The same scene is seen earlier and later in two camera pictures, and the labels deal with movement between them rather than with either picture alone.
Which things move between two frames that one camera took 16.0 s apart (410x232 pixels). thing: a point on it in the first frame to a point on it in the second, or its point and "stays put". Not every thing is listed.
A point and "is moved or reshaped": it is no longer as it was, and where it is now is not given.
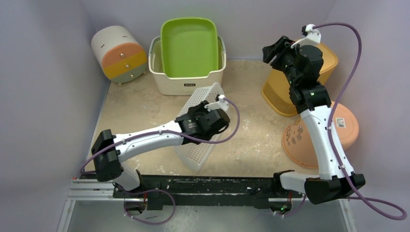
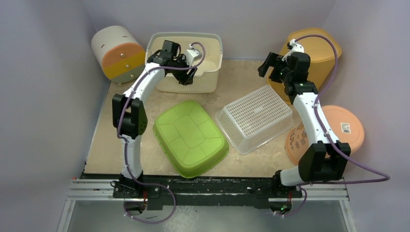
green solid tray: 190,46 to 191,139
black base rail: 251,191 stays put
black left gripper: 194,110 to 186,79
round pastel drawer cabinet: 124,58 stays put
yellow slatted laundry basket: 275,85 is moved or reshaped
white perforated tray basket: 208,93 to 255,119
